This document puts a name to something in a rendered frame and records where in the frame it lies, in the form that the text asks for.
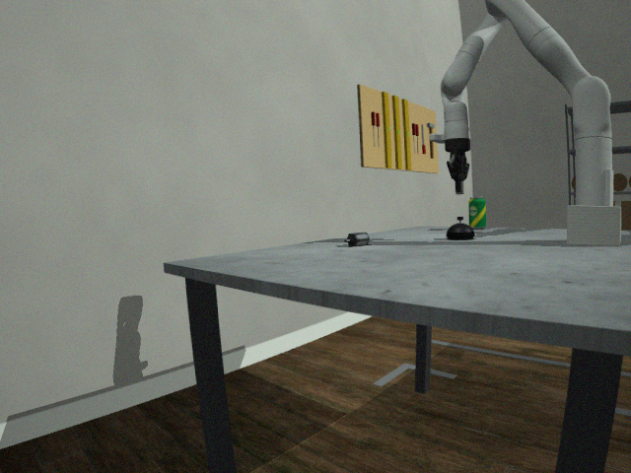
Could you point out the green drink can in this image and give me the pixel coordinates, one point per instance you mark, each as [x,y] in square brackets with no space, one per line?
[477,213]

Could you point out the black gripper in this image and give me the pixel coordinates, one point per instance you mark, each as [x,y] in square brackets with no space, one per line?
[458,169]

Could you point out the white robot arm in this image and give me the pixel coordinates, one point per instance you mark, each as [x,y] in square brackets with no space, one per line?
[591,110]

